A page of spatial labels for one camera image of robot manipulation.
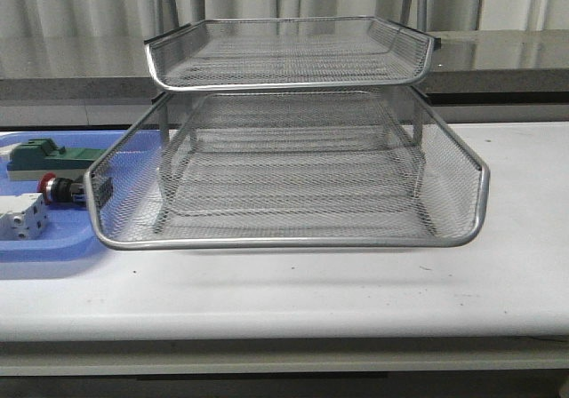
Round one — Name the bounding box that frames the silver mesh tray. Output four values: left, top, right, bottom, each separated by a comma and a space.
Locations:
84, 86, 490, 250
161, 150, 424, 217
145, 16, 439, 92

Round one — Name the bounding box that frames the red emergency push button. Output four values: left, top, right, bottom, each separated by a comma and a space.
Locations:
36, 172, 114, 207

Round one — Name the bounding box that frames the silver mesh bottom tray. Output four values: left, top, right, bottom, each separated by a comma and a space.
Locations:
161, 150, 424, 217

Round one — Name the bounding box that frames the silver mesh top tray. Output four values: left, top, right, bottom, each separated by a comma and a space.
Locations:
145, 16, 439, 92

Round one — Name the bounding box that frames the blue plastic tray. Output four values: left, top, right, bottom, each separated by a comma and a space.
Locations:
1, 128, 163, 262

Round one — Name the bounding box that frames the grey stone counter ledge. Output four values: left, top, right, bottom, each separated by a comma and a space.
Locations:
1, 30, 568, 105

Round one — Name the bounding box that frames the white circuit breaker block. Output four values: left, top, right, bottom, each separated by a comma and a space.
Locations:
1, 193, 49, 241

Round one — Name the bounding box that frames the grey metal rack frame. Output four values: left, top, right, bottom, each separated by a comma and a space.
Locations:
145, 0, 441, 242

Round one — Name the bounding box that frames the green and beige switch block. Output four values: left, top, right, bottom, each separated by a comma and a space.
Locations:
6, 138, 105, 181

